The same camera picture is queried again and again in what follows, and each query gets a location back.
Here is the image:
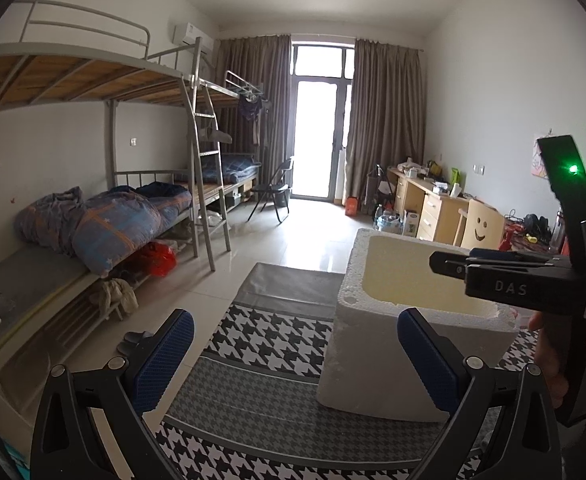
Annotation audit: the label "person's right hand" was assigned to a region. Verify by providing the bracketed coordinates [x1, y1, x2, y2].
[529, 310, 570, 409]

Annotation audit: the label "pink wall picture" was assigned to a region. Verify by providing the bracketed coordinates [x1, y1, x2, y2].
[530, 135, 554, 181]

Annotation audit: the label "houndstooth tablecloth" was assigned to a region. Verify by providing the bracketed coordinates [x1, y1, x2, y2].
[153, 262, 539, 480]

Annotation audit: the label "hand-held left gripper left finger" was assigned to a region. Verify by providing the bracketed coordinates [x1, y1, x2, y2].
[30, 308, 209, 480]

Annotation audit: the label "grey metal bunk bed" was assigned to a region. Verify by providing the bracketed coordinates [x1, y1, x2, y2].
[173, 70, 294, 211]
[0, 0, 234, 431]

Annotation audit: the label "brown curtain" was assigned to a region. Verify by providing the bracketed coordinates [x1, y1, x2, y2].
[215, 34, 292, 198]
[345, 38, 426, 206]

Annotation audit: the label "grey metal bed ladder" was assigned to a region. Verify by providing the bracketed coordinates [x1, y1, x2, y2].
[178, 72, 232, 272]

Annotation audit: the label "grey mattress sheet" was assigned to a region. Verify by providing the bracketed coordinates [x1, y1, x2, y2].
[0, 247, 94, 356]

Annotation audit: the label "dark blue folded quilt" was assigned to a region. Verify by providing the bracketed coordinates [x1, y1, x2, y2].
[220, 154, 263, 184]

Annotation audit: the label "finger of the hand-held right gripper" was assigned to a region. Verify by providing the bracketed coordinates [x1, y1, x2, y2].
[470, 247, 554, 260]
[429, 251, 569, 279]

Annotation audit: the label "black folding chair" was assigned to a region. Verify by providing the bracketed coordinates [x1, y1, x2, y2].
[247, 157, 295, 224]

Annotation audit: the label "dark slippers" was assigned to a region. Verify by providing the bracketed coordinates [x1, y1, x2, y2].
[118, 331, 162, 357]

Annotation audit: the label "glass balcony door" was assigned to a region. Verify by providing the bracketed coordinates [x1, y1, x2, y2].
[289, 44, 356, 202]

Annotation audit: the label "white air conditioner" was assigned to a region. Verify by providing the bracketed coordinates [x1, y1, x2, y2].
[173, 22, 215, 54]

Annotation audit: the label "blue orange plaid quilt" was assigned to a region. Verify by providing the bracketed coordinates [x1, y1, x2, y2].
[14, 182, 194, 278]

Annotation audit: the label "black headphones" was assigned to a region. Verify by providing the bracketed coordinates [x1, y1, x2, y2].
[523, 214, 551, 237]

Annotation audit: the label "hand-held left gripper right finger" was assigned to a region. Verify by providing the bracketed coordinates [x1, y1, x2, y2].
[397, 307, 564, 480]

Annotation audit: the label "hanging dark clothes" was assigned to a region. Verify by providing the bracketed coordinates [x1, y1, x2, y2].
[237, 92, 269, 146]

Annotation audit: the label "wooden smiley face chair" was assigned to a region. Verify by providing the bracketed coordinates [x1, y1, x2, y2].
[458, 199, 505, 251]

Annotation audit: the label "white foam box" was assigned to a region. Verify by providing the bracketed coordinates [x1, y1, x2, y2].
[316, 228, 519, 423]

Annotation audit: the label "pack of water bottles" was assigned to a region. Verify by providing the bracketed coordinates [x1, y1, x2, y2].
[375, 210, 404, 236]

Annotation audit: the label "red plastic bag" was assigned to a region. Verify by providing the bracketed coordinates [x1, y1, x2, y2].
[139, 242, 178, 277]

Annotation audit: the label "light wooden desk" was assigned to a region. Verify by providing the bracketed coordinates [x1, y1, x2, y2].
[387, 167, 506, 244]

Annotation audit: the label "beige crumpled cloth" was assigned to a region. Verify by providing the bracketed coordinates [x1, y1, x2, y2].
[93, 277, 140, 321]

